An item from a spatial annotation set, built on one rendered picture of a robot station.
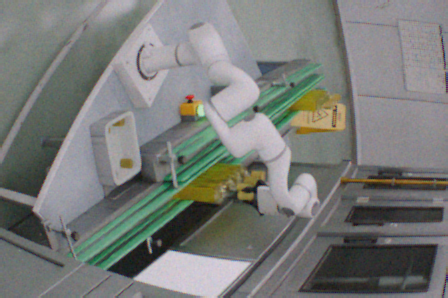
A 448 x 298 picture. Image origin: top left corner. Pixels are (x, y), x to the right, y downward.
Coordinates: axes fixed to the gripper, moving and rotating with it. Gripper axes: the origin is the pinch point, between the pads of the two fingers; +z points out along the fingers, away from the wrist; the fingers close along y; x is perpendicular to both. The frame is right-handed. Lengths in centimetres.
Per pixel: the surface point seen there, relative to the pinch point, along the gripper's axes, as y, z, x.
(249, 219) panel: -12.5, 5.2, -4.7
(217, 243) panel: -12.8, 2.2, 15.8
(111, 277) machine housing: 21, -39, 88
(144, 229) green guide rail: -4.0, 17.6, 34.5
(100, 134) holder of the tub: 30, 29, 38
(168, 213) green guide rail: -3.5, 19.9, 20.2
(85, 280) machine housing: 21, -36, 94
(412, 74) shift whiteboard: -60, 143, -571
